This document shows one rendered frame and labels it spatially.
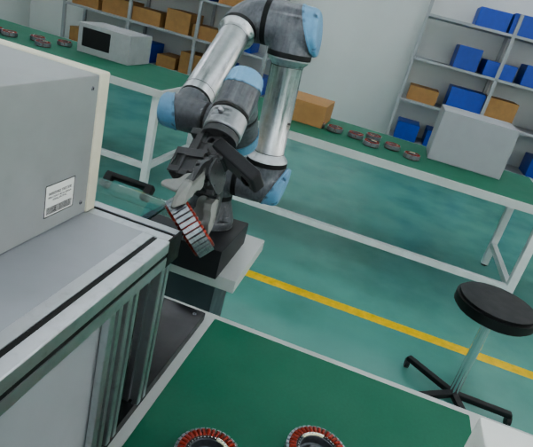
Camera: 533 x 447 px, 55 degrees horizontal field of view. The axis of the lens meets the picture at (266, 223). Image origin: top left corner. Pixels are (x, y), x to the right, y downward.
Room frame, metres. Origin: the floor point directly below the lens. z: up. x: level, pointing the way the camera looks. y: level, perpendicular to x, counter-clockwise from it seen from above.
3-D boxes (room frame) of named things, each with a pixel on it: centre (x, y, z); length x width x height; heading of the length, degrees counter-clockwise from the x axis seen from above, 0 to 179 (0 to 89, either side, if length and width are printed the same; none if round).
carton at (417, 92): (6.88, -1.50, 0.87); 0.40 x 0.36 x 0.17; 170
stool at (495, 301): (1.97, -1.05, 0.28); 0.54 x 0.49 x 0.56; 170
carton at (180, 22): (7.47, 1.80, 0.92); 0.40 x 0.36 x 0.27; 168
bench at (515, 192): (3.61, -0.66, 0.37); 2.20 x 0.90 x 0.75; 80
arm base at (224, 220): (1.42, 0.17, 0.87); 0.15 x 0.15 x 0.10
